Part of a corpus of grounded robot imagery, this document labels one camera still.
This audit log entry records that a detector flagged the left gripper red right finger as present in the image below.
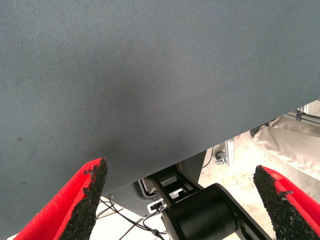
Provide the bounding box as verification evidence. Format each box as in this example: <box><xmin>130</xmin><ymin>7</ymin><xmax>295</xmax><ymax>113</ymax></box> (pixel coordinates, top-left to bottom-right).
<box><xmin>253</xmin><ymin>164</ymin><xmax>320</xmax><ymax>240</ymax></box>

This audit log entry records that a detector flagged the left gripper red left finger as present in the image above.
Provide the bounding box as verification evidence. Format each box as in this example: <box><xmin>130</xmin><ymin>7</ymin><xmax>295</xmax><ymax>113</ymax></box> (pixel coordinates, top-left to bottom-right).
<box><xmin>13</xmin><ymin>156</ymin><xmax>109</xmax><ymax>240</ymax></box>

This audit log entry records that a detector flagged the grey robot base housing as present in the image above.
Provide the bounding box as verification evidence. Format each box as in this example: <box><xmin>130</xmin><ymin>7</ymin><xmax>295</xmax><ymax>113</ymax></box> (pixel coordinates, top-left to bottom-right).
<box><xmin>102</xmin><ymin>152</ymin><xmax>208</xmax><ymax>218</ymax></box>

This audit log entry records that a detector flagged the beige fabric bundle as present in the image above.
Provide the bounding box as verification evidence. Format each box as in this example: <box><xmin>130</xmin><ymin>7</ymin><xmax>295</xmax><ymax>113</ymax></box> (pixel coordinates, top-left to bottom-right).
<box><xmin>251</xmin><ymin>117</ymin><xmax>320</xmax><ymax>176</ymax></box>

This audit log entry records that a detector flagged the aluminium profile table leg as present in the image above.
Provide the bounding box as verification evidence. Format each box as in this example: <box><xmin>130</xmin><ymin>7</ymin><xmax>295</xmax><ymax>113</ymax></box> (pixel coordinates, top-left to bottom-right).
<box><xmin>223</xmin><ymin>139</ymin><xmax>236</xmax><ymax>167</ymax></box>

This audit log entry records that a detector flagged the small caster wheel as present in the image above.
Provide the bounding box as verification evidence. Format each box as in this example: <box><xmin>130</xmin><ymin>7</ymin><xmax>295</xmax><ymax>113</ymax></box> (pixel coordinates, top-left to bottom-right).
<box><xmin>214</xmin><ymin>151</ymin><xmax>227</xmax><ymax>166</ymax></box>

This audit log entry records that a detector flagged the white connector panel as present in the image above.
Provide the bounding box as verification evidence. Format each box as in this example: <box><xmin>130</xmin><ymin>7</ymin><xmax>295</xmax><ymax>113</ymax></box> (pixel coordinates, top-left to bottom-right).
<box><xmin>146</xmin><ymin>199</ymin><xmax>168</xmax><ymax>214</ymax></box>

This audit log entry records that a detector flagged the dark grey table cloth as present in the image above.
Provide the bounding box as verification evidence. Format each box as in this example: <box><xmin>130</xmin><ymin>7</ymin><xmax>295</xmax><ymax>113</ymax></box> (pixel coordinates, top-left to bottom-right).
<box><xmin>0</xmin><ymin>0</ymin><xmax>320</xmax><ymax>240</ymax></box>

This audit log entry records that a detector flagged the black robot torso frame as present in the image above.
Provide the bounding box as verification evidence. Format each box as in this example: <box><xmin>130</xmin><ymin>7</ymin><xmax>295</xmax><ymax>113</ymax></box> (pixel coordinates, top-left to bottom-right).
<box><xmin>145</xmin><ymin>166</ymin><xmax>272</xmax><ymax>240</ymax></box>

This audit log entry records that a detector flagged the thick black floor cable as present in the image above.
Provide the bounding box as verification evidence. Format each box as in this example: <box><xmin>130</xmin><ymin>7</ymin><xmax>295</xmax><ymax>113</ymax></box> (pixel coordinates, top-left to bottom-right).
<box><xmin>249</xmin><ymin>121</ymin><xmax>271</xmax><ymax>136</ymax></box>

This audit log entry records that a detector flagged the thin black floor cable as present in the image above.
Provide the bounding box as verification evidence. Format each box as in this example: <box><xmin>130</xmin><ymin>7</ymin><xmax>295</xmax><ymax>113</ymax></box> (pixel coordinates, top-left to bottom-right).
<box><xmin>99</xmin><ymin>197</ymin><xmax>168</xmax><ymax>240</ymax></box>

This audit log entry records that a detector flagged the aluminium profile frame rail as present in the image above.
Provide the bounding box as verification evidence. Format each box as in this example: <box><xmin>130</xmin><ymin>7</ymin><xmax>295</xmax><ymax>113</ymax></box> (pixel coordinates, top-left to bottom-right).
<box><xmin>287</xmin><ymin>99</ymin><xmax>320</xmax><ymax>126</ymax></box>

